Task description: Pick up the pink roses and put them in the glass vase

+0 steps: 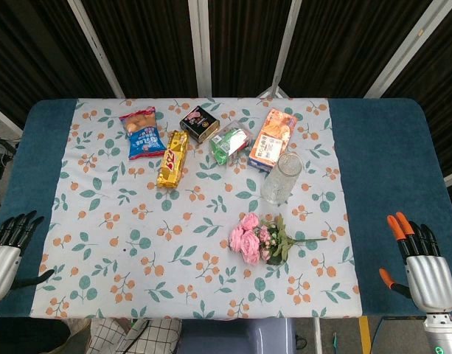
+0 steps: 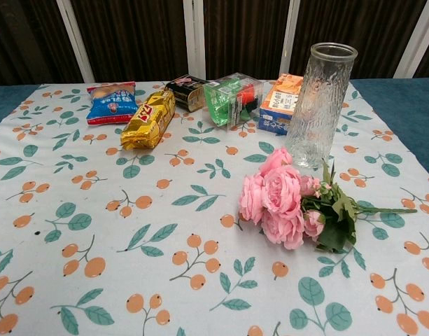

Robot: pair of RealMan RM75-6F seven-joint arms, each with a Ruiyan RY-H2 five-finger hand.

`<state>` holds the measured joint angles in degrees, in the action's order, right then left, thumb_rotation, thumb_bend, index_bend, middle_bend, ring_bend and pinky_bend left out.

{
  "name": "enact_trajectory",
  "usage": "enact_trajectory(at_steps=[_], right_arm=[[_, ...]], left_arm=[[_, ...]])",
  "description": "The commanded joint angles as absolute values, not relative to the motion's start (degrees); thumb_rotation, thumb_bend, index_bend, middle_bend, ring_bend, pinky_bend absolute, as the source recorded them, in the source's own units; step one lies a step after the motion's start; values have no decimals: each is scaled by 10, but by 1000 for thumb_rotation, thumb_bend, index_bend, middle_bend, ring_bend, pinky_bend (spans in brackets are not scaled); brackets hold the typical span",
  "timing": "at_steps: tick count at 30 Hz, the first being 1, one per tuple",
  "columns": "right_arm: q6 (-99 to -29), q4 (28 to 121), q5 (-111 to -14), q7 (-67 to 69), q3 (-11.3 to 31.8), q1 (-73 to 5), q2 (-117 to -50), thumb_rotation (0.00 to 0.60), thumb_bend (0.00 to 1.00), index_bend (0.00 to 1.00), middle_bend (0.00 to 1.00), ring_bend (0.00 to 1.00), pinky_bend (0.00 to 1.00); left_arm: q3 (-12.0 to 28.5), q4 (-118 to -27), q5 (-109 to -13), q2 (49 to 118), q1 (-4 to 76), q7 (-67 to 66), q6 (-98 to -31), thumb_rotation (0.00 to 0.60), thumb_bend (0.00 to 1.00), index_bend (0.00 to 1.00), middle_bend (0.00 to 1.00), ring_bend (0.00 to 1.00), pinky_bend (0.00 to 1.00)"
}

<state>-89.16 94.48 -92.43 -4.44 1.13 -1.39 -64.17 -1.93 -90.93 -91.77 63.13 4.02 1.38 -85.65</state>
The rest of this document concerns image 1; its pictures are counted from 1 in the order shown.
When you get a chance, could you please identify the clear plastic box green contents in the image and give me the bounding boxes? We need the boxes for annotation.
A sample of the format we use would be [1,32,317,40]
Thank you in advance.
[209,120,254,166]

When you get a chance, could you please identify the white black checked cloth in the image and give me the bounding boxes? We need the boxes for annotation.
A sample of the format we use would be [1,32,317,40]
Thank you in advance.
[86,317,183,354]

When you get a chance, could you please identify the grey-purple plastic stool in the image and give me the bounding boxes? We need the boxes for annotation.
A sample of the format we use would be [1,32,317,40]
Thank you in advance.
[175,317,297,354]

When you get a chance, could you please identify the clear textured glass vase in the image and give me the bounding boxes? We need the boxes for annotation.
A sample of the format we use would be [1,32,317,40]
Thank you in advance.
[261,152,304,206]

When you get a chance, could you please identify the gold biscuit package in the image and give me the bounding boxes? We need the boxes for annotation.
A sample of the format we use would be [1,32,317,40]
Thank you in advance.
[156,130,190,190]

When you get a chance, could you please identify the black tin box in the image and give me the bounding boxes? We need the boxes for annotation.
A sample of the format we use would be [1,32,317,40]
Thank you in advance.
[179,105,220,142]

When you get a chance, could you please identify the white floral fruit tablecloth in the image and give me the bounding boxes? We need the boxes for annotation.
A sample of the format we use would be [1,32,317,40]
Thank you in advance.
[29,97,361,320]

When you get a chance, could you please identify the blue snack bag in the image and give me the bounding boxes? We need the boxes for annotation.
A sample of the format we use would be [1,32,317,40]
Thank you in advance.
[118,105,167,161]

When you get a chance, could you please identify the teal blue table cover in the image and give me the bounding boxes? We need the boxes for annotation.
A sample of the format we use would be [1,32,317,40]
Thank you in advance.
[0,97,452,319]

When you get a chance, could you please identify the pink artificial rose bouquet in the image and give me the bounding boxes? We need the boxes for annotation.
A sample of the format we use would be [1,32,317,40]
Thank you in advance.
[229,212,328,266]

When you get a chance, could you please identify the right silver robot hand orange fingertips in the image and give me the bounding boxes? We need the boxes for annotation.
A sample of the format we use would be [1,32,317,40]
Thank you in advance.
[379,211,452,314]

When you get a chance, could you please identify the orange carton box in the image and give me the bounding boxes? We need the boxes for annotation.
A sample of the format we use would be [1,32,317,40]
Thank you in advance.
[248,108,298,173]

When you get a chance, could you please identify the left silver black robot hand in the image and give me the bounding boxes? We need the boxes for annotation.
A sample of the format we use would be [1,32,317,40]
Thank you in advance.
[0,209,56,303]

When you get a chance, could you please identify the white table leg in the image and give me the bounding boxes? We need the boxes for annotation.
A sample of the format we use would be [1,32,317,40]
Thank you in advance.
[313,317,323,354]

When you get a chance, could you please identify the grey tripod stand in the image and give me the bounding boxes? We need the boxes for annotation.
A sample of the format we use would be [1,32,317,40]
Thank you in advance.
[257,75,289,99]

